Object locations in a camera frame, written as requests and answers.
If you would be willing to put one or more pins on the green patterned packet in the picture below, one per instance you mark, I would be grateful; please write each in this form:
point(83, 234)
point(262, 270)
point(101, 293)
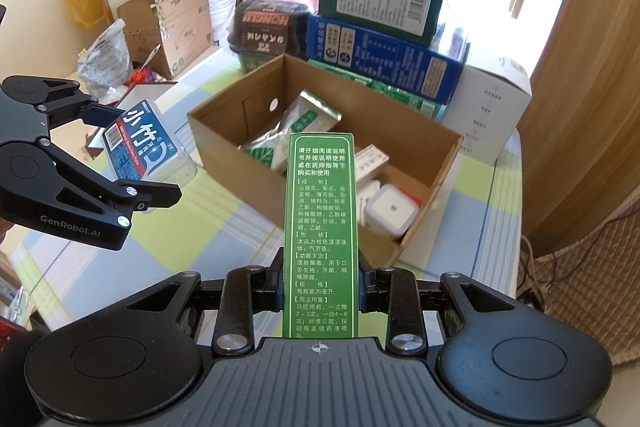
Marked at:
point(410, 99)

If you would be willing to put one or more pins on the clear plastic bag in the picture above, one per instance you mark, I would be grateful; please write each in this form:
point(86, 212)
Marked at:
point(105, 62)

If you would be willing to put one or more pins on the silver green foil pouch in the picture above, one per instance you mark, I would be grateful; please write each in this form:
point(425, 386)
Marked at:
point(305, 119)

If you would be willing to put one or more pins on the brown quilted chair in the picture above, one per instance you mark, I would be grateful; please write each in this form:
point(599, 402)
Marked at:
point(600, 257)

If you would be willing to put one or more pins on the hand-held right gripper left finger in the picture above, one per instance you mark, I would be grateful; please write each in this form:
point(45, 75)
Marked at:
point(250, 277)

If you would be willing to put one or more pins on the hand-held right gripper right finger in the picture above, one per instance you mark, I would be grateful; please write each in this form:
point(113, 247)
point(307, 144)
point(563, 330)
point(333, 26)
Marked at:
point(395, 277)

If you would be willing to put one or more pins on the brown cardboard hanger box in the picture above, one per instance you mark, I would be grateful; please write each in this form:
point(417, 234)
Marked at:
point(135, 17)

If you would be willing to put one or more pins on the white plug-in adapter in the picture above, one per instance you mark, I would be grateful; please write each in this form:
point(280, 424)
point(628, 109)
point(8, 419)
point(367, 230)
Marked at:
point(390, 207)

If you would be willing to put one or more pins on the wooden door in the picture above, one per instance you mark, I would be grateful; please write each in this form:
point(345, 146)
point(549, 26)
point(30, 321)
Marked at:
point(575, 57)

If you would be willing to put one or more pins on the green medicine box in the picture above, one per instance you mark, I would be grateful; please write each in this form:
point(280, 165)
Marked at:
point(320, 232)

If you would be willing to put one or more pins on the black food container brown label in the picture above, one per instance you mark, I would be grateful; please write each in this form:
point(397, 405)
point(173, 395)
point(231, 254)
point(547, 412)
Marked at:
point(265, 32)

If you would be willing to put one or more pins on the white carton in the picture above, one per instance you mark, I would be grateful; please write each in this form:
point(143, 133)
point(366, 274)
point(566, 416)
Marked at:
point(490, 112)

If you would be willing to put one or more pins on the blue carton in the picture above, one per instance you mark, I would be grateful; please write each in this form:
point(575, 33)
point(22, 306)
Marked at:
point(390, 57)

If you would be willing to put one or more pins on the clear floss box blue label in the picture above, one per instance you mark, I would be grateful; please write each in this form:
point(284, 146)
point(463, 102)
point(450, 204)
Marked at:
point(140, 147)

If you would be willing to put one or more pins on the white parrot print medicine box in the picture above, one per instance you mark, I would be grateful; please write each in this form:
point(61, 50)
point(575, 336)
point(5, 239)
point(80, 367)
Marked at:
point(372, 162)

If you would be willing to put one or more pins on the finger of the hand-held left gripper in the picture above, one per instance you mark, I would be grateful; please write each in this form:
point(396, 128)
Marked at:
point(150, 197)
point(95, 109)

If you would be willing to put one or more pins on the desktop with checked tablecloth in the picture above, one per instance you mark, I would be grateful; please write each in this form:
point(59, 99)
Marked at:
point(225, 247)

